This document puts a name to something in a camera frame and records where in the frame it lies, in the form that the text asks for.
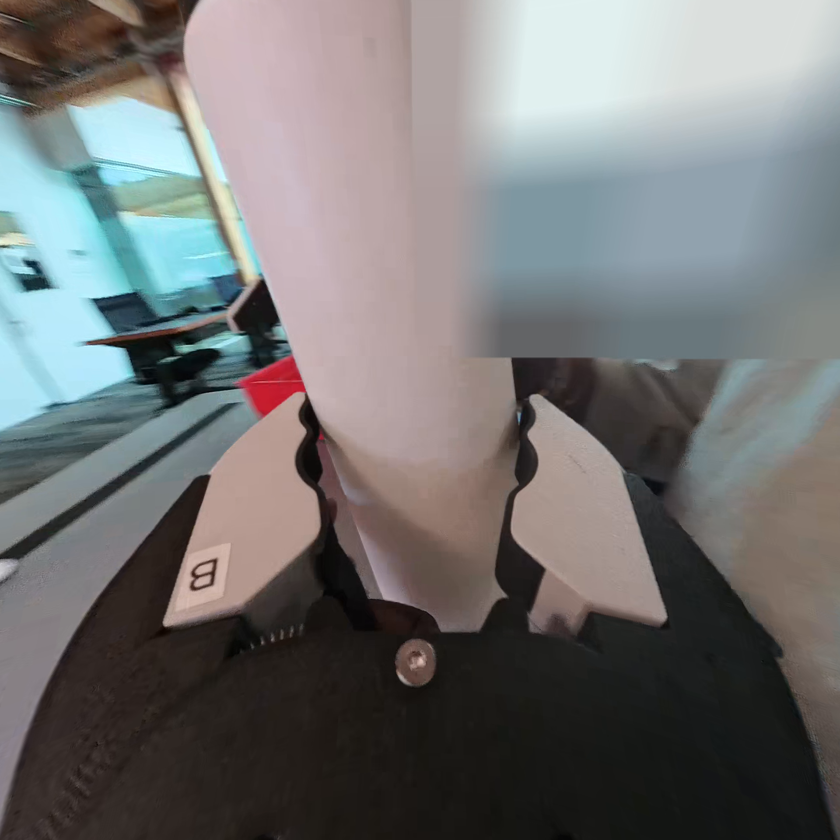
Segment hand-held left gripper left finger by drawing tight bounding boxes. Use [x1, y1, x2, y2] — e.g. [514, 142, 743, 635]
[163, 392, 330, 643]

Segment red plastic bin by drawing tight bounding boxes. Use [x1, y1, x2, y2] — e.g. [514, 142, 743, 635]
[236, 357, 324, 442]

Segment brown table with black legs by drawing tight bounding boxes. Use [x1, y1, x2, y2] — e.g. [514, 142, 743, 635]
[84, 310, 231, 404]

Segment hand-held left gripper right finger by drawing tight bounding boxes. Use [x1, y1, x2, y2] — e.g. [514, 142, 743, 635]
[495, 394, 669, 639]

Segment black office chair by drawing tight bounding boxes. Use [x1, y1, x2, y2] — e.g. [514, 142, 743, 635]
[154, 348, 221, 406]

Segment person's light grey clothing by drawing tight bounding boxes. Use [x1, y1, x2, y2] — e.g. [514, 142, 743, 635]
[666, 360, 840, 723]

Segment dark tilted desk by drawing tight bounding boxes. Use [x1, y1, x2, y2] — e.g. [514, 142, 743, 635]
[226, 279, 290, 368]

